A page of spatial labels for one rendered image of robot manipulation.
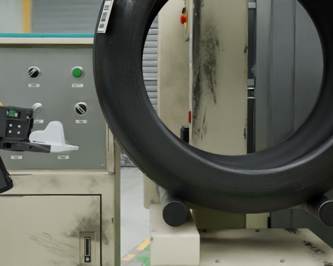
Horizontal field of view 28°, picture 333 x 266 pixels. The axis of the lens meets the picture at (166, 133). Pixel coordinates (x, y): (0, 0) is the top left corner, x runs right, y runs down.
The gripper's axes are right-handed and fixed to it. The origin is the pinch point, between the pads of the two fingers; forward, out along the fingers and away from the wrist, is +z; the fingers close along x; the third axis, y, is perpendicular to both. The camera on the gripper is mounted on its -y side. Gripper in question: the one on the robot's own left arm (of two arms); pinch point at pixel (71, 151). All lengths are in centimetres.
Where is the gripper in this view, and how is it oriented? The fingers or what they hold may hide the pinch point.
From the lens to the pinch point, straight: 129.1
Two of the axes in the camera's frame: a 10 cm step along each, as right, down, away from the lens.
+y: 1.2, -9.9, -0.5
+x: -0.3, -0.5, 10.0
